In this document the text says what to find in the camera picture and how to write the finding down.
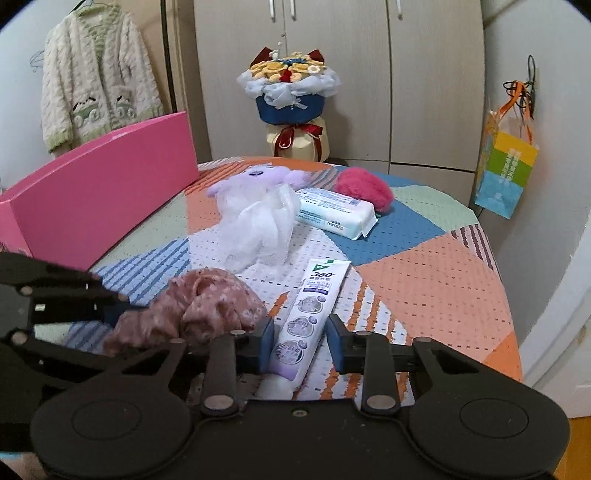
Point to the pink floral cloth scrunchie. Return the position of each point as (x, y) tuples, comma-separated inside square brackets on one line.
[(207, 304)]

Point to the flower bouquet blue wrap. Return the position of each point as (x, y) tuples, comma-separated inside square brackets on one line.
[(288, 110)]

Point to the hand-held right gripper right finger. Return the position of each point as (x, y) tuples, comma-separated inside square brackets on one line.
[(335, 345)]

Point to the patchwork tablecloth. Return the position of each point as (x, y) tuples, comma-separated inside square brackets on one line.
[(415, 277)]

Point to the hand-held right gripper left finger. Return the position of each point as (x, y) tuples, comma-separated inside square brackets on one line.
[(267, 345)]

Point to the white mesh bath pouf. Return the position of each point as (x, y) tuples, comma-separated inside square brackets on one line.
[(258, 230)]

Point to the light wooden board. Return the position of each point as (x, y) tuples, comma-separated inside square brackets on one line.
[(184, 69)]

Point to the red fluffy yarn ball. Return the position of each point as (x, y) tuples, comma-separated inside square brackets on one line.
[(364, 187)]

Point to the cream green knitted cardigan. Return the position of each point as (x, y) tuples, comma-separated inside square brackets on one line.
[(101, 74)]

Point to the black clothes rack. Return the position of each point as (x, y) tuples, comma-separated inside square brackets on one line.
[(165, 55)]

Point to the white purple toothpaste tube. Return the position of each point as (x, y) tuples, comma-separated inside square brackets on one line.
[(309, 309)]

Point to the pink cardboard box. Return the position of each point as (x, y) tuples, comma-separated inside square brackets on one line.
[(101, 184)]

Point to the wet wipes pack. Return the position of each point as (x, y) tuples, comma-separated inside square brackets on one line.
[(332, 210)]

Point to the white door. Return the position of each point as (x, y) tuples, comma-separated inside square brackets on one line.
[(563, 332)]

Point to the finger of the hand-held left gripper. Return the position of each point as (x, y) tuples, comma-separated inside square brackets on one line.
[(55, 353), (60, 281)]

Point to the colourful paper gift bag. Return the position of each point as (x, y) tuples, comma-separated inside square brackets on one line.
[(505, 175)]

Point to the beige wardrobe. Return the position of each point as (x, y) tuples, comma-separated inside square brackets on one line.
[(415, 69)]

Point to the purple plush toy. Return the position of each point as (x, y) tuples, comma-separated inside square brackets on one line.
[(258, 177)]

